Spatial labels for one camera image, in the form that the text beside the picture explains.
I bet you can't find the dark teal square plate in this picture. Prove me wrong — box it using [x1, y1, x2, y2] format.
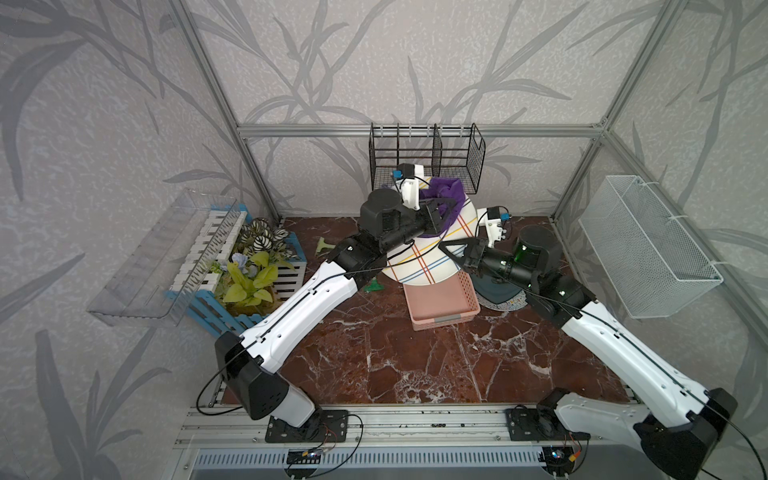
[470, 274, 522, 303]

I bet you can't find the purple microfiber cloth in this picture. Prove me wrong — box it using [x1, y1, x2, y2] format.
[419, 177, 466, 223]

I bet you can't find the white plaid striped plate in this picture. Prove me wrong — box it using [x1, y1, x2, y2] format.
[382, 197, 479, 286]

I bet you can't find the colourful squiggle round plate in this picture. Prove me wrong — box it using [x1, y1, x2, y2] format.
[476, 290, 527, 312]

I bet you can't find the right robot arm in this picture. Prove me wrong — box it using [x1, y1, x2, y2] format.
[439, 226, 738, 479]

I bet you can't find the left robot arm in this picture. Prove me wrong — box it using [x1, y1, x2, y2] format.
[215, 179, 466, 427]

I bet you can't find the pink plastic basket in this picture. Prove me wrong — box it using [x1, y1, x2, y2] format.
[403, 271, 481, 331]

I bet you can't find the light green hoe tool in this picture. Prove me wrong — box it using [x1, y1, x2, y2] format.
[315, 237, 337, 257]

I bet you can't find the green artificial plant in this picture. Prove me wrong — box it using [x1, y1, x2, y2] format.
[209, 218, 298, 316]

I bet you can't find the blue white wooden crate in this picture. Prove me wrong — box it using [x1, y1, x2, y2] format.
[165, 206, 307, 337]

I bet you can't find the clear acrylic shelf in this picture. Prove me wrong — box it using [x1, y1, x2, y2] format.
[87, 189, 248, 327]

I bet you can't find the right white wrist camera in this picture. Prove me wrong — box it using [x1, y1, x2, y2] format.
[475, 206, 510, 248]

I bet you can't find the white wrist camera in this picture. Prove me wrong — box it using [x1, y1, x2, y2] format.
[392, 163, 428, 210]
[475, 206, 510, 248]

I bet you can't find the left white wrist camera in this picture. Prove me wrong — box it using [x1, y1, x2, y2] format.
[392, 163, 428, 210]

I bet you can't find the black wire wall basket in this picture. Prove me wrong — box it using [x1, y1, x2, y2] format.
[368, 123, 486, 195]

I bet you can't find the white mesh wall basket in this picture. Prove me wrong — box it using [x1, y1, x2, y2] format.
[579, 175, 724, 319]

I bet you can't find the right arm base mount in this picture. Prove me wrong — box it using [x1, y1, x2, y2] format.
[504, 405, 591, 442]

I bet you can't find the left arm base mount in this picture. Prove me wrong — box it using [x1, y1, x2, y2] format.
[265, 408, 350, 444]

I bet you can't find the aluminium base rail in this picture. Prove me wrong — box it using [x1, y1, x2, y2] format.
[172, 403, 685, 451]

